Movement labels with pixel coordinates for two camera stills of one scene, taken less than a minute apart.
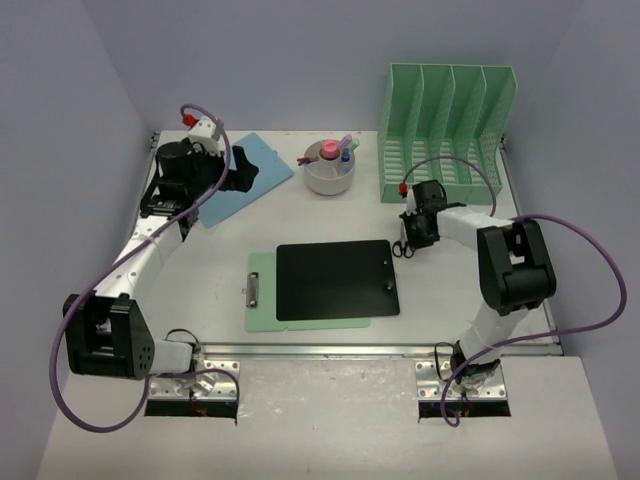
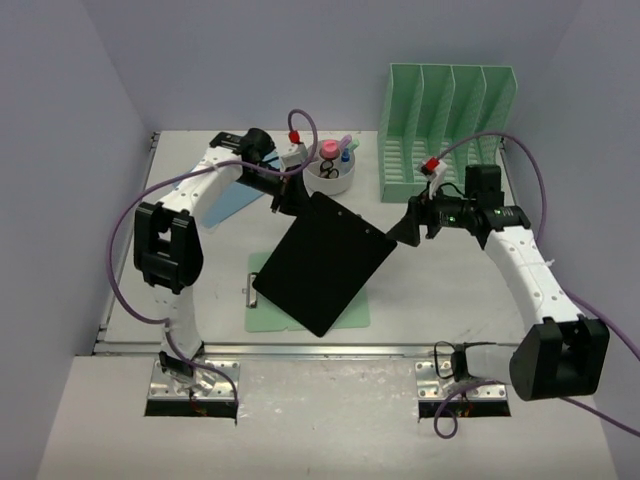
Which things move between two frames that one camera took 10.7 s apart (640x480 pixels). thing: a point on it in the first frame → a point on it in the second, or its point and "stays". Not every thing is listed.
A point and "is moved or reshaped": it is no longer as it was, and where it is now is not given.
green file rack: x=445 y=123 stays
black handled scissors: x=398 y=248 → x=327 y=170
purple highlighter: x=346 y=140 stays
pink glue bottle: x=330 y=148 stays
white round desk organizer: x=332 y=170 stays
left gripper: x=228 y=170 → x=292 y=198
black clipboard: x=335 y=280 is moved or reshaped
